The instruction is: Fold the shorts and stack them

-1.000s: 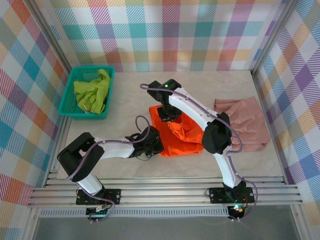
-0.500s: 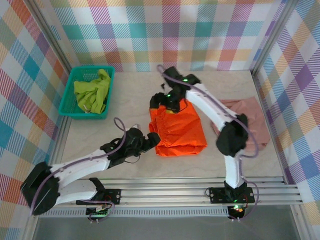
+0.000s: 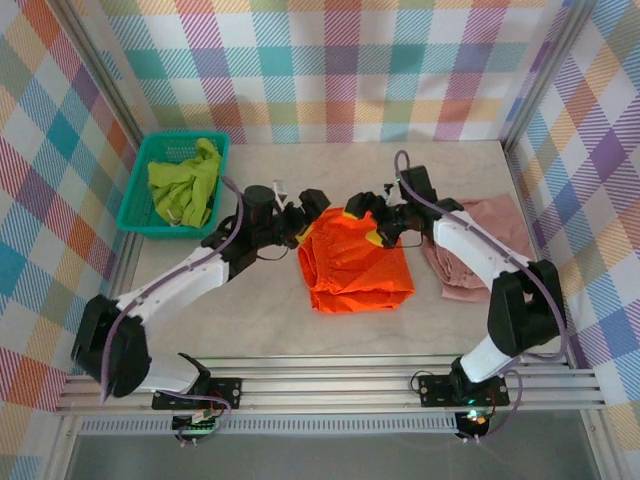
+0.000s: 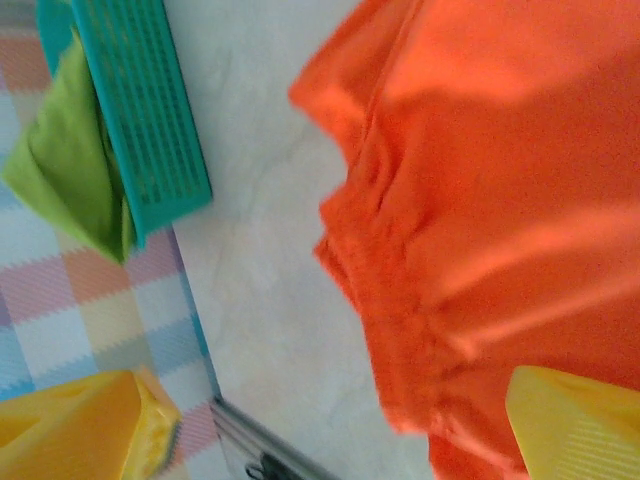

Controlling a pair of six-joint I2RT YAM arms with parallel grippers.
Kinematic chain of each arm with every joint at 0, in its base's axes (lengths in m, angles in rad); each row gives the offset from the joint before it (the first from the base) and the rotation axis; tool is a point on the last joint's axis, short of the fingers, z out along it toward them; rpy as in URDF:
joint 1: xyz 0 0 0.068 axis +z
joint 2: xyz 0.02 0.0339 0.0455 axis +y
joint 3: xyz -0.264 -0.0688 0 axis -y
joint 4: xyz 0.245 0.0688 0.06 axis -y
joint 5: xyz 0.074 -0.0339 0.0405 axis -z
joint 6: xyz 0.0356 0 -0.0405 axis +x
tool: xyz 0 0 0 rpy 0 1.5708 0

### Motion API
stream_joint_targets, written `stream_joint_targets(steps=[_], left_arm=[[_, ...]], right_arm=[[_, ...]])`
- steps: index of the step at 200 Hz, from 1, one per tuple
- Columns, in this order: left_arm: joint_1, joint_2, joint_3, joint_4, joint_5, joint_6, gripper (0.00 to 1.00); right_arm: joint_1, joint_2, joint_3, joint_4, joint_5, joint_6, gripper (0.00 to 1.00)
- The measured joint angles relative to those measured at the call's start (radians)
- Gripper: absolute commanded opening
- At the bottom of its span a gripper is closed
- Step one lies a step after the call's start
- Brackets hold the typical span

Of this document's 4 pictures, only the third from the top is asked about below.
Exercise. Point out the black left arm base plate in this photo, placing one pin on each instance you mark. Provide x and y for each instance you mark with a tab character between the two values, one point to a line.
220	392

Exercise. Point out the teal plastic basket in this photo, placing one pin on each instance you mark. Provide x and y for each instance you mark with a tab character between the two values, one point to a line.
135	220

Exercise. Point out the white left wrist connector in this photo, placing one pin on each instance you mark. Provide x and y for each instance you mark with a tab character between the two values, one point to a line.
280	190

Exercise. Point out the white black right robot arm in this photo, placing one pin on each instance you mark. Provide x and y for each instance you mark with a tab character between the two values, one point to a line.
470	245

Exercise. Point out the aluminium corner post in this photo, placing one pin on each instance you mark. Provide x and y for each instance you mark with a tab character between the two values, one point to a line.
545	75
115	75

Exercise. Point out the pink shorts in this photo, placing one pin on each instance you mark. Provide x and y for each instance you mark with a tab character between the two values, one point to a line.
505	220

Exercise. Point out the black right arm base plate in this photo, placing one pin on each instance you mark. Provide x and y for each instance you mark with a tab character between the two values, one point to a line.
437	390

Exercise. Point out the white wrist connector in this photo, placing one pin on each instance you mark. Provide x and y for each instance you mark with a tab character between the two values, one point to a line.
280	190
391	190

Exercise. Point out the white right wrist connector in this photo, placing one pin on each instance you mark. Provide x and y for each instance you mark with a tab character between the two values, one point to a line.
391	190

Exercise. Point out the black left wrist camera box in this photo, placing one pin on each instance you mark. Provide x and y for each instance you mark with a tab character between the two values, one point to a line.
315	201

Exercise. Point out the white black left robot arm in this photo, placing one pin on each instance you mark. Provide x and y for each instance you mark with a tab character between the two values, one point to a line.
175	285

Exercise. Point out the orange shorts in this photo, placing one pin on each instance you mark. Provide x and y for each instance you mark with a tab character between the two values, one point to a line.
355	270

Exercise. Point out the lime green shorts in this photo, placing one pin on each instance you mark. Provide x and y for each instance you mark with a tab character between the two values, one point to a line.
190	185

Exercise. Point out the green lit control board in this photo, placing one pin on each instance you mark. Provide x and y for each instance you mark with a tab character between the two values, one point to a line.
475	419
197	422

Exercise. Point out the aluminium rail beam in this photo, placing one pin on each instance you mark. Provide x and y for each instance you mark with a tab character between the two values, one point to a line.
325	385

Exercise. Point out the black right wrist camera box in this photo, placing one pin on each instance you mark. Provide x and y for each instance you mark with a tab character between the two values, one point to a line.
360	202

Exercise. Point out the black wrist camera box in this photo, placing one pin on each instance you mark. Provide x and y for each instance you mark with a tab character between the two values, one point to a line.
315	201
360	202

